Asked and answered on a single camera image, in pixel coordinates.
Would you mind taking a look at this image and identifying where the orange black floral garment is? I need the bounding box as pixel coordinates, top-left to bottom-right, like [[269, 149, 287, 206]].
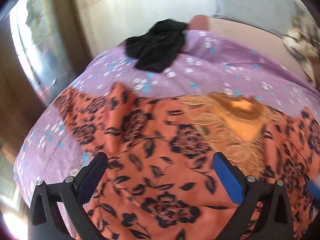
[[54, 82, 319, 239]]

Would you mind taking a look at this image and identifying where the pink mattress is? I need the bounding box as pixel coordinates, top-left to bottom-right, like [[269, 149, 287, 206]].
[[189, 15, 307, 81]]

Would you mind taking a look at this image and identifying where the brown beige floral blanket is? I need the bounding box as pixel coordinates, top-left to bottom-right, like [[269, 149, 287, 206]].
[[283, 5, 319, 88]]

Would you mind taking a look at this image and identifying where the purple floral bed sheet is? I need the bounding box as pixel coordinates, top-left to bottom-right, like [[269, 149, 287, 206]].
[[14, 30, 319, 208]]

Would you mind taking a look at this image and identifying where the frosted glass door panel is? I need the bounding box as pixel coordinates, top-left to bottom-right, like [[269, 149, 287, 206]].
[[9, 0, 76, 106]]

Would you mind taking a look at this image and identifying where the grey pillow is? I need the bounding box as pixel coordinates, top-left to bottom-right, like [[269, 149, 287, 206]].
[[213, 0, 305, 36]]

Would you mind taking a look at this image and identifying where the black crumpled garment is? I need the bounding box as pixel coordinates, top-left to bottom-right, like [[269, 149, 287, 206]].
[[125, 19, 188, 73]]

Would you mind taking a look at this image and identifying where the brown wooden door frame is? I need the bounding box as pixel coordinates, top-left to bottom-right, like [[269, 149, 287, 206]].
[[0, 18, 46, 155]]

